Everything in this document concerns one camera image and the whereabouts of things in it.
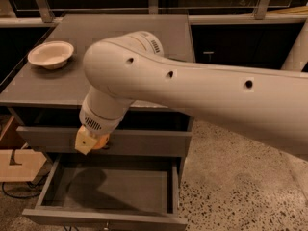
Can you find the white gripper with vents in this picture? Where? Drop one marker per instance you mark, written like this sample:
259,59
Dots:
91,121

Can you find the orange fruit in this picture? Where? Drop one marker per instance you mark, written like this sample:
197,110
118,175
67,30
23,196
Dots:
102,141

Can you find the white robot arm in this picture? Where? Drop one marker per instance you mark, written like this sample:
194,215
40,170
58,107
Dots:
268,106

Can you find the grey open middle drawer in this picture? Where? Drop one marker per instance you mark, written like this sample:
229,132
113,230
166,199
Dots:
110,193

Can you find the grey drawer cabinet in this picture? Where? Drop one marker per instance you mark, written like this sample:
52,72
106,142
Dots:
39,97

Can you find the grey top drawer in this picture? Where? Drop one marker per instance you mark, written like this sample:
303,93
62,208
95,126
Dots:
121,142

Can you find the light wooden box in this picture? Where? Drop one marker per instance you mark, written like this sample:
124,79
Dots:
18,163

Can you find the white bowl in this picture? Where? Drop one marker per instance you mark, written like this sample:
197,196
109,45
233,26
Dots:
51,55

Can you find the metal glass railing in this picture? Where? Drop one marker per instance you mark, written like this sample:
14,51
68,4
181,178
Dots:
43,13

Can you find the black low cabinet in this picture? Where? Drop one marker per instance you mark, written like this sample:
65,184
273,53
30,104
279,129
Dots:
247,45

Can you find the white diagonal pole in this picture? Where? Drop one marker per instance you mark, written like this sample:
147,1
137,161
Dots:
298,55

